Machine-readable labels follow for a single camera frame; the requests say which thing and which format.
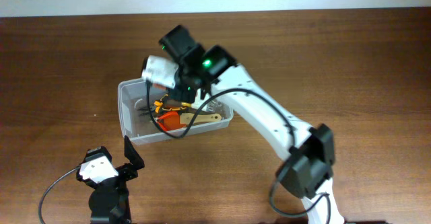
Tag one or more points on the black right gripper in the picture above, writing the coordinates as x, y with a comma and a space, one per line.
184, 95

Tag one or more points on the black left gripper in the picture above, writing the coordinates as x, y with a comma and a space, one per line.
130, 171

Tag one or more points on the orange black needle nose pliers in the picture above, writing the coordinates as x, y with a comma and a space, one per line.
164, 105

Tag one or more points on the orange scraper wooden handle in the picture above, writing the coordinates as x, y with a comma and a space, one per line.
185, 118

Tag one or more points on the clear screwdriver bit case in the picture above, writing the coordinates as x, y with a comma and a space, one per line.
212, 106

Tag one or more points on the red handled cutting pliers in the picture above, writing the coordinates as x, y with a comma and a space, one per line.
170, 121

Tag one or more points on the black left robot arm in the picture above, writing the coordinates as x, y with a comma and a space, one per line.
109, 201

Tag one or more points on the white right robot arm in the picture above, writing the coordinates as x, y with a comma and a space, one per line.
303, 184

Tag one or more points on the clear plastic container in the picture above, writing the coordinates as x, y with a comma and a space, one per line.
140, 129

